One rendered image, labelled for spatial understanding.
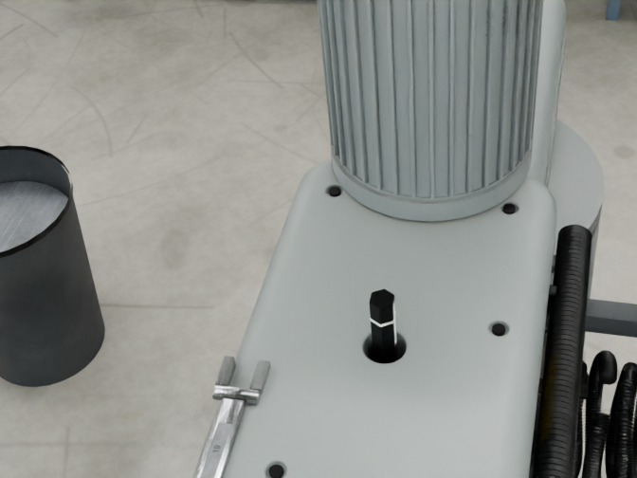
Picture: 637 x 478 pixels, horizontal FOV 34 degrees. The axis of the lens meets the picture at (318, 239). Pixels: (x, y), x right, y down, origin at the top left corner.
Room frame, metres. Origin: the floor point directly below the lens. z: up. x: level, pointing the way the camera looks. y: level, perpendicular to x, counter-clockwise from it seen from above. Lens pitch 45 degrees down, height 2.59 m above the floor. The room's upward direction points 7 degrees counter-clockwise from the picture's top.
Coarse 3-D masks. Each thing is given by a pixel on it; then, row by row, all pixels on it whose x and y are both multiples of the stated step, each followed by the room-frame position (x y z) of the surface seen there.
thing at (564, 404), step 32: (576, 224) 0.77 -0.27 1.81; (576, 256) 0.72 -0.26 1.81; (576, 288) 0.68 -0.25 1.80; (576, 320) 0.64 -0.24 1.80; (576, 352) 0.61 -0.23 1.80; (544, 384) 0.58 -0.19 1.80; (576, 384) 0.57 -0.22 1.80; (544, 416) 0.54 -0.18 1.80; (576, 416) 0.54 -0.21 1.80; (544, 448) 0.51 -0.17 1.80
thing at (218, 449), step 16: (224, 368) 0.56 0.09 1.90; (256, 368) 0.56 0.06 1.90; (224, 384) 0.54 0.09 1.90; (256, 384) 0.54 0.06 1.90; (224, 400) 0.53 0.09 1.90; (240, 400) 0.52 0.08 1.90; (256, 400) 0.52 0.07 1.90; (224, 416) 0.51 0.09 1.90; (240, 416) 0.51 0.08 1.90; (224, 432) 0.49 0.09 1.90; (208, 448) 0.48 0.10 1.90; (224, 448) 0.48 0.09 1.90; (208, 464) 0.47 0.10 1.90; (224, 464) 0.47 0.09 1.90
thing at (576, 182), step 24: (576, 144) 1.17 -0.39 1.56; (552, 168) 1.13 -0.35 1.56; (576, 168) 1.12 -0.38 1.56; (600, 168) 1.12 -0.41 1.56; (552, 192) 1.08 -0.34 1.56; (576, 192) 1.07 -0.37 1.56; (600, 192) 1.07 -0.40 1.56; (576, 216) 1.03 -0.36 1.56; (600, 216) 1.06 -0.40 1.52; (552, 264) 0.96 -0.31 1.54
